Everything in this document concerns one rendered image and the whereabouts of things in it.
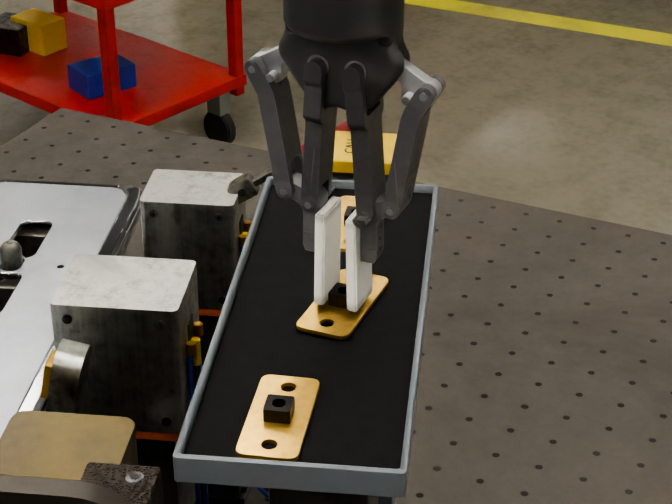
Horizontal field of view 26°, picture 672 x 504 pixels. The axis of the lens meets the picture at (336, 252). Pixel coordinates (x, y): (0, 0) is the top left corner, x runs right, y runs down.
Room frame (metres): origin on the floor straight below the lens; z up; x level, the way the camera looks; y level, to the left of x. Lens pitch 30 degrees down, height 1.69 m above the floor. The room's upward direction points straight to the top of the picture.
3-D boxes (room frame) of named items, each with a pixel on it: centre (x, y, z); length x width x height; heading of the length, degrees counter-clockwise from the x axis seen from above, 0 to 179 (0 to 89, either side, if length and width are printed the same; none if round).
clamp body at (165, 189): (1.23, 0.12, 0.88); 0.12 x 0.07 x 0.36; 84
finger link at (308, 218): (0.87, 0.02, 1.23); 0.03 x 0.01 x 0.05; 67
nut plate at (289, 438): (0.73, 0.03, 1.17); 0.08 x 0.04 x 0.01; 171
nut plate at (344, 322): (0.86, -0.01, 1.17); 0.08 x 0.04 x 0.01; 157
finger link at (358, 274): (0.85, -0.02, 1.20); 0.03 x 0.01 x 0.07; 157
